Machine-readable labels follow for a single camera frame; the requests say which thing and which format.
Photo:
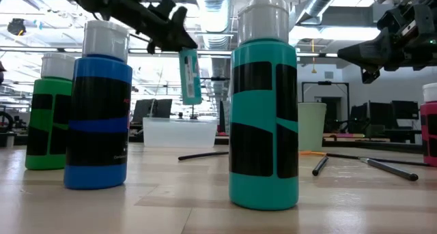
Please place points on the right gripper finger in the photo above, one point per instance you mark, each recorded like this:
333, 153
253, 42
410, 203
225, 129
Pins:
368, 53
370, 75

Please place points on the large teal paint bottle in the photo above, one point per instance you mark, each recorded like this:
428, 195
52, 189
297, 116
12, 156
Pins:
189, 90

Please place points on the small blue paint bottle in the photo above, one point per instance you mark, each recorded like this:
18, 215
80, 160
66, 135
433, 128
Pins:
99, 68

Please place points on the small pink paint bottle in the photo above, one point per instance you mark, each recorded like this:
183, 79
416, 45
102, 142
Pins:
428, 107

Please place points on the small teal paint bottle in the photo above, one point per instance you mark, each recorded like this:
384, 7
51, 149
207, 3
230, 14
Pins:
252, 104

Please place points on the small green paint bottle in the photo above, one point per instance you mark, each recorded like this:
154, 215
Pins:
44, 85

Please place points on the dark background monitor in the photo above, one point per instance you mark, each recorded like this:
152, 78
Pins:
404, 109
375, 114
152, 109

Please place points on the pale green cup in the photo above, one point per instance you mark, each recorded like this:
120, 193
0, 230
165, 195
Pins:
312, 125

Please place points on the clear plastic bin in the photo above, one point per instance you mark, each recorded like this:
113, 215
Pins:
177, 133

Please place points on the black paintbrush silver ferrule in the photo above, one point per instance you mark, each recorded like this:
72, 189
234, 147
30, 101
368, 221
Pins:
392, 169
320, 166

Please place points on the horizontal overhead beam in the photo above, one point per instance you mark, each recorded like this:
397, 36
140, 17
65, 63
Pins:
41, 50

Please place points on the black paintbrush gold ferrule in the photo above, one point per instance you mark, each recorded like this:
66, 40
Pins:
201, 156

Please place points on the black ceiling device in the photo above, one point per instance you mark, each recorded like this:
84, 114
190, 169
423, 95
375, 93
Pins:
16, 26

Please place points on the black wheel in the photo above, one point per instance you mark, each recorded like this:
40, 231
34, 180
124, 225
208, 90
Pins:
5, 121

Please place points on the silver ribbed ventilation duct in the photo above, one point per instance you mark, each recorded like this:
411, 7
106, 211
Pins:
215, 19

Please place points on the black rectangular stand frame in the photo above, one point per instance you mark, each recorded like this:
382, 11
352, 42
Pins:
324, 83

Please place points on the silver slanted ventilation duct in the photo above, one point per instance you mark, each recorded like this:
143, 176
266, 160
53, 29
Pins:
317, 2

